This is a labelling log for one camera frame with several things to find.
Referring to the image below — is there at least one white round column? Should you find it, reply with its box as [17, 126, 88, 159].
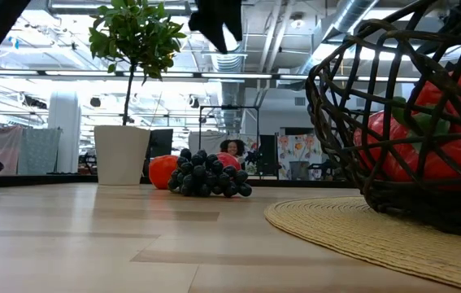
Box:
[47, 91, 82, 174]

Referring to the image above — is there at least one black background monitor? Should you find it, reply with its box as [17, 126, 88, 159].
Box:
[144, 129, 174, 177]

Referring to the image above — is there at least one round yellow woven placemat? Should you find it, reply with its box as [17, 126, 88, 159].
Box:
[264, 197, 461, 293]

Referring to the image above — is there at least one silver corrugated ceiling duct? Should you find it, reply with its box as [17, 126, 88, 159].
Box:
[201, 0, 248, 135]

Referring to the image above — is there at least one green plant in white pot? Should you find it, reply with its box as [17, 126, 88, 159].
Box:
[88, 0, 188, 186]

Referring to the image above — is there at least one black metal rack frame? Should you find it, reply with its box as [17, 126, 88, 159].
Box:
[198, 104, 261, 180]

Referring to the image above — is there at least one grey bin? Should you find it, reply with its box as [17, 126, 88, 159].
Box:
[289, 160, 312, 181]

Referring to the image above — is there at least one person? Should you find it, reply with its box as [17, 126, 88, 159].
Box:
[219, 138, 248, 164]

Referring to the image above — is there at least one teal hanging cloth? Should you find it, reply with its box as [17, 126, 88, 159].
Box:
[17, 127, 63, 176]

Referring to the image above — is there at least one white hanging cloth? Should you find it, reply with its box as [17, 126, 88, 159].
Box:
[188, 130, 228, 155]

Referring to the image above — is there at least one orange-red tomato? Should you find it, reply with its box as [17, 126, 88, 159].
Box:
[148, 154, 180, 190]

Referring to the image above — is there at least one floral print panel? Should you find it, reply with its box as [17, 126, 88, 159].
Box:
[277, 133, 328, 181]

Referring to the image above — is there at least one silver spiral ceiling duct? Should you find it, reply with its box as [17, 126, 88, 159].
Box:
[322, 0, 380, 42]

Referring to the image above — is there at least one black upright panel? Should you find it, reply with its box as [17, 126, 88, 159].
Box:
[259, 133, 279, 180]

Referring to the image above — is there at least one red apple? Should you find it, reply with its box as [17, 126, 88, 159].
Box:
[215, 151, 242, 172]

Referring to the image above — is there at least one dark woven wicker basket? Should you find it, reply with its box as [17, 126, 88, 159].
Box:
[305, 0, 461, 237]

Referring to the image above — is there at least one dark purple grape bunch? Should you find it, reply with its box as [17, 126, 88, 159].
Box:
[167, 147, 253, 199]

